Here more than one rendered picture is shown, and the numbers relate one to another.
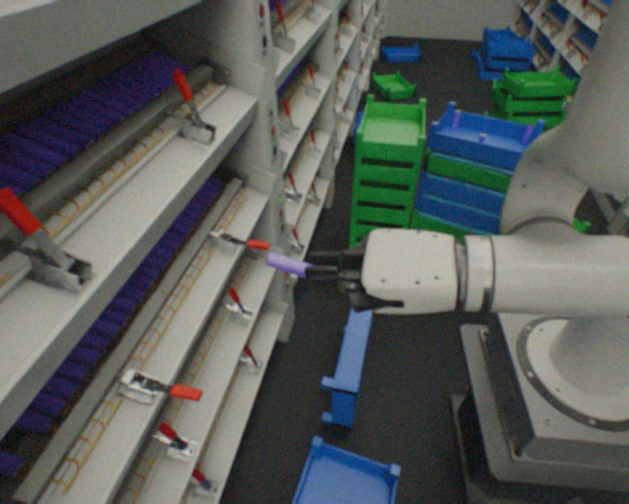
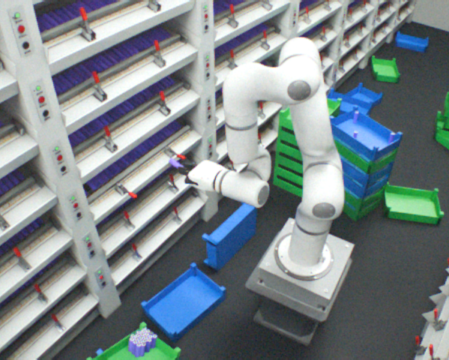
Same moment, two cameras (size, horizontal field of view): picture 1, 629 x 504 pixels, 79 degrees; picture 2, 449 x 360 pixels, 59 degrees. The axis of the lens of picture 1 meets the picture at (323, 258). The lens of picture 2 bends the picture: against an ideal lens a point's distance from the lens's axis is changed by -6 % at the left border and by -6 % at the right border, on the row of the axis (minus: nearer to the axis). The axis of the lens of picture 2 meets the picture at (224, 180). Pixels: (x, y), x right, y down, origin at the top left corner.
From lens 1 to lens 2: 1.06 m
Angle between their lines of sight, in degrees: 19
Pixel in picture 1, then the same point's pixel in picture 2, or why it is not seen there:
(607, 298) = (246, 196)
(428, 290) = (203, 181)
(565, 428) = (273, 269)
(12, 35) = (117, 98)
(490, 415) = not seen: hidden behind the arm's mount
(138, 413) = (118, 196)
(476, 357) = not seen: hidden behind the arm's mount
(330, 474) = (196, 284)
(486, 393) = not seen: hidden behind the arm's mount
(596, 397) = (295, 264)
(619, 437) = (293, 280)
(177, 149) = (155, 115)
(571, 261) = (241, 183)
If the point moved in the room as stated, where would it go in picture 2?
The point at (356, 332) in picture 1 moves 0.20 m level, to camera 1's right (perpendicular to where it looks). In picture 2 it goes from (233, 220) to (275, 234)
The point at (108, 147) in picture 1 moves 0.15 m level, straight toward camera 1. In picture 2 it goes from (133, 113) to (130, 138)
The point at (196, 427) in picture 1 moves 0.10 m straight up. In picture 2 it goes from (137, 222) to (133, 205)
